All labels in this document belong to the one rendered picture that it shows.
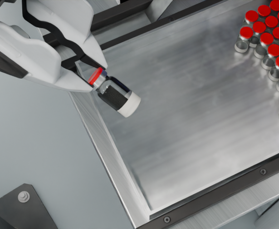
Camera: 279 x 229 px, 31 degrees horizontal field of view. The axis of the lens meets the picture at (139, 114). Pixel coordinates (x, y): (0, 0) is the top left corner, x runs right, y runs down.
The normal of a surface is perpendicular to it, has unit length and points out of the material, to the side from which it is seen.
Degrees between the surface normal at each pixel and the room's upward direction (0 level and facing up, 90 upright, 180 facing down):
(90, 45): 27
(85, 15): 84
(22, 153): 0
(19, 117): 0
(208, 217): 0
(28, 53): 86
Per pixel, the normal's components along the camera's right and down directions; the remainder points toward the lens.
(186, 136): 0.00, -0.38
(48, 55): -0.50, 0.77
